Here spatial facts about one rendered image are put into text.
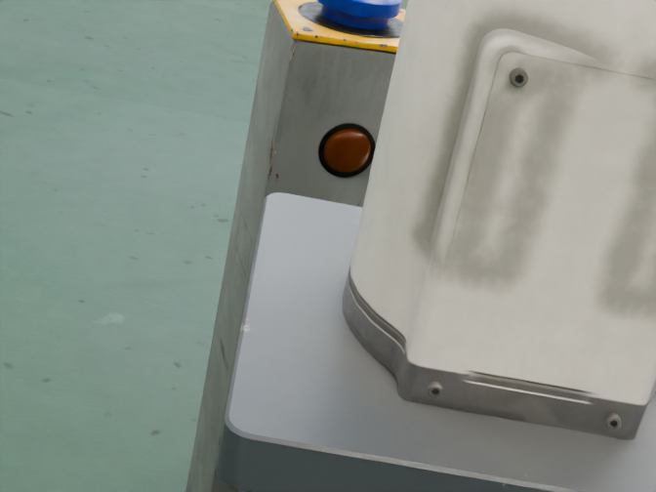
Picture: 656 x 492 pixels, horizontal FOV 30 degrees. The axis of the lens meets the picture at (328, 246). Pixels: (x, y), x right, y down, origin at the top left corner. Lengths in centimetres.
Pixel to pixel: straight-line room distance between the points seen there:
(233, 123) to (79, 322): 48
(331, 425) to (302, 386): 2
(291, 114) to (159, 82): 88
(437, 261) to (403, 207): 2
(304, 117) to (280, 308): 23
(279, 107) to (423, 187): 26
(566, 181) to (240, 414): 9
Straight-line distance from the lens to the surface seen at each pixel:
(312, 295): 35
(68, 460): 78
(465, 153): 28
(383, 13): 57
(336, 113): 56
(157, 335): 91
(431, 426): 30
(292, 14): 58
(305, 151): 57
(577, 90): 28
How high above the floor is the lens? 46
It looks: 25 degrees down
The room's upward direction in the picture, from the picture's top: 12 degrees clockwise
